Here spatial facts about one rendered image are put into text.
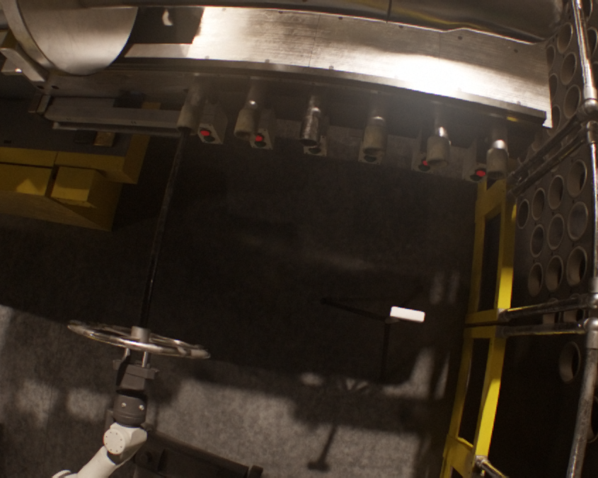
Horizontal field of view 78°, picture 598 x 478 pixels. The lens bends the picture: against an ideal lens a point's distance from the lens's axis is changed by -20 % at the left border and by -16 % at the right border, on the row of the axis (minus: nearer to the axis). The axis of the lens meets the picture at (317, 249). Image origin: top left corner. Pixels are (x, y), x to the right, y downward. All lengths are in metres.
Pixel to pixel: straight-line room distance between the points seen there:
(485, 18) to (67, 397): 2.23
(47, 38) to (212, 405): 1.64
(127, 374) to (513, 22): 1.10
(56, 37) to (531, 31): 0.75
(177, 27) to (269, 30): 0.32
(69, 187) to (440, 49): 1.33
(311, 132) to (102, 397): 1.60
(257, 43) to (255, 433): 1.54
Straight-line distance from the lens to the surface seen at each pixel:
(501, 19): 0.70
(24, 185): 1.84
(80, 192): 1.66
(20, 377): 2.50
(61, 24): 0.80
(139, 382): 1.14
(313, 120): 1.17
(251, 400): 1.97
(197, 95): 1.27
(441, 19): 0.68
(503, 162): 1.21
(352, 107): 1.29
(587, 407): 1.11
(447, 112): 1.23
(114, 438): 1.16
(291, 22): 1.31
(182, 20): 1.48
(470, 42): 1.34
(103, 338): 0.99
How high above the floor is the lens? 1.92
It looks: 79 degrees down
